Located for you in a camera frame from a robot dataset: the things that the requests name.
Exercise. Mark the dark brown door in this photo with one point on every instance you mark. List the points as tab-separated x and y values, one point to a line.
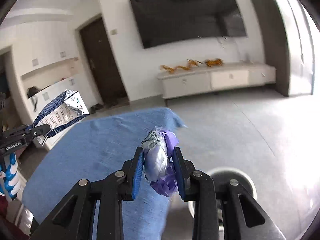
102	62

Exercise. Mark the long golden dragon figurine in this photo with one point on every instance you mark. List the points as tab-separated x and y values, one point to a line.
180	68

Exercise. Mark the purple plastic bag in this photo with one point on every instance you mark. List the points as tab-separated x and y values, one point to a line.
167	182

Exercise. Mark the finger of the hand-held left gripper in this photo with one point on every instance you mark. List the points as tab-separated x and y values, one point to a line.
41	129

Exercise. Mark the wall-mounted black television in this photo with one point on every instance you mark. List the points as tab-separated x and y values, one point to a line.
185	17

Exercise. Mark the black bag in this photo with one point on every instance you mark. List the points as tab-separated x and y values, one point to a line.
33	92

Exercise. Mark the pair of dark shoes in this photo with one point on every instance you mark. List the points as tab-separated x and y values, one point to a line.
96	107

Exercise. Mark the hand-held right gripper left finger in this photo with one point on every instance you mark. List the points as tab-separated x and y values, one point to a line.
138	175

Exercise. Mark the blue and white carton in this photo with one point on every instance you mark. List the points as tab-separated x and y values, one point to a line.
60	115

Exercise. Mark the person's left hand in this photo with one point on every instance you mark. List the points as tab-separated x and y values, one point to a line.
11	175

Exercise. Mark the blue mat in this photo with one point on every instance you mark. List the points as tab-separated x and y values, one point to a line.
100	142

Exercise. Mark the short golden dragon figurine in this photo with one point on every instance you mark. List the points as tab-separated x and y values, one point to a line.
213	62

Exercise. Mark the white wall cupboard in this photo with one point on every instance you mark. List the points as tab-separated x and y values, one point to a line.
45	47

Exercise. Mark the white television cabinet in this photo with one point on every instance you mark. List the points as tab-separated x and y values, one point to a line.
195	82

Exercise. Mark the wall light switch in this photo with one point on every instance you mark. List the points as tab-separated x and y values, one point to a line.
114	31

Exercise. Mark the white printed wrapper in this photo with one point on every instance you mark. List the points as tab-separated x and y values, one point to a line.
156	155

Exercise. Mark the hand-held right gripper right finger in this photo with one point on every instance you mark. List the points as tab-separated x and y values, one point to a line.
179	177

